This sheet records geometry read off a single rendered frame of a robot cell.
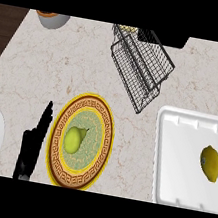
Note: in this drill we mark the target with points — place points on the patterned yellow-rimmed plate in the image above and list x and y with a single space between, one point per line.
97 146

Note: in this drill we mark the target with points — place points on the green pear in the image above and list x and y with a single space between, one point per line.
73 139

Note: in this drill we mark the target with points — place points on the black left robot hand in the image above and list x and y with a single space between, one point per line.
33 141

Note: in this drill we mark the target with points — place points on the yellow lemon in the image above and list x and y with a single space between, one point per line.
210 163

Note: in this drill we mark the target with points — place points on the white tray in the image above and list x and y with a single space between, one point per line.
181 154

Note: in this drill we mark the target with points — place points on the grey bowl with orange rim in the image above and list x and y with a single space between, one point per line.
54 19

